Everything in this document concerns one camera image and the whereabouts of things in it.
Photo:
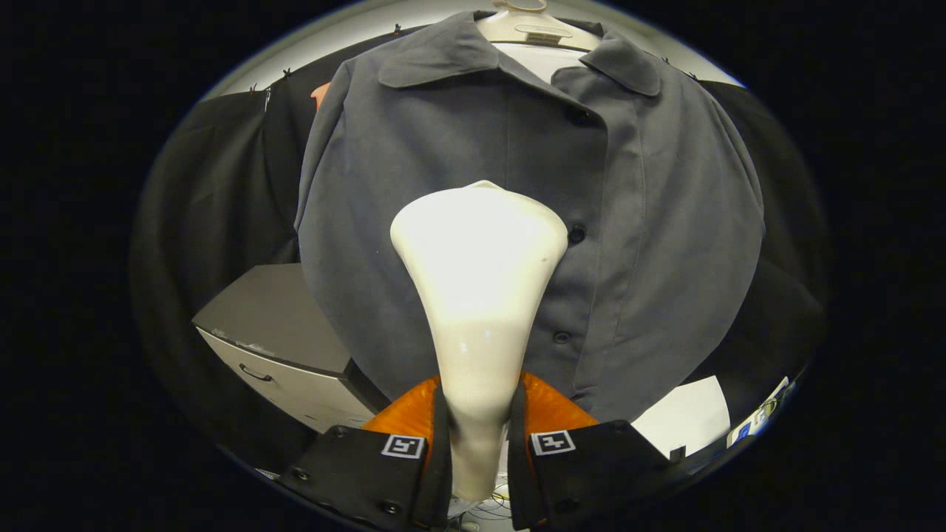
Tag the white power strip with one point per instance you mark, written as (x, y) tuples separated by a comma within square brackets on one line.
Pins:
[(757, 417)]

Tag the grey button-up shirt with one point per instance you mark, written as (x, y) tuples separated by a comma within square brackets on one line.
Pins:
[(665, 222)]

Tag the white garment steamer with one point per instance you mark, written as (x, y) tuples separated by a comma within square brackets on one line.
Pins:
[(480, 281)]

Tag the white table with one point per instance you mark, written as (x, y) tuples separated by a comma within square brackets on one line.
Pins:
[(684, 417)]

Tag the white mannequin torso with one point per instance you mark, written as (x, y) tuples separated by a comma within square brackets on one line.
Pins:
[(539, 44)]

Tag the grey drawer cabinet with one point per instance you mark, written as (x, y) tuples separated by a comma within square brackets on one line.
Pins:
[(281, 318)]

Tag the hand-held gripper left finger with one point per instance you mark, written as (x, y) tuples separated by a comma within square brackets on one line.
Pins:
[(441, 458)]

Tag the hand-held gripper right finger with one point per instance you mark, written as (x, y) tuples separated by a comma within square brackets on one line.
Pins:
[(517, 458)]

